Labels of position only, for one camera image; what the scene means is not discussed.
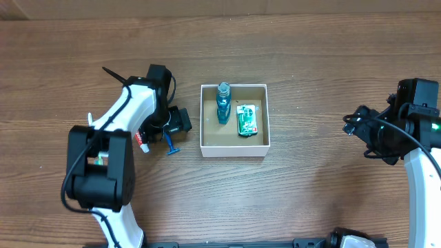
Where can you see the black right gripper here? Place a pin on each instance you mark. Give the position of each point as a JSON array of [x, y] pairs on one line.
[[360, 125]]

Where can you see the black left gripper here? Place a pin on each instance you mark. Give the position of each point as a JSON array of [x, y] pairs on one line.
[[176, 125]]

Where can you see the blue disposable razor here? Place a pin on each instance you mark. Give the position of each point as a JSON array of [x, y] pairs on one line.
[[172, 148]]

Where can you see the blue mouthwash bottle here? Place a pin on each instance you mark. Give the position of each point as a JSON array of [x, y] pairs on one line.
[[223, 100]]

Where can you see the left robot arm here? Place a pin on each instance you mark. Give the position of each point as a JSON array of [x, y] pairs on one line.
[[100, 171]]

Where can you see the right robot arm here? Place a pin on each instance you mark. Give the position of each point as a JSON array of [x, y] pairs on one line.
[[409, 130]]

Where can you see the Colgate toothpaste tube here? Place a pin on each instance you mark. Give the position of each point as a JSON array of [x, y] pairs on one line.
[[142, 145]]

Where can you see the white cardboard box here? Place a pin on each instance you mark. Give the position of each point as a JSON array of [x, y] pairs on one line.
[[218, 140]]

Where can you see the green white toothbrush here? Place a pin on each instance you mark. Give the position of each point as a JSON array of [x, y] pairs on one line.
[[99, 159]]

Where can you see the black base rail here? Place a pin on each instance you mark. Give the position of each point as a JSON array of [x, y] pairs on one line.
[[334, 239]]

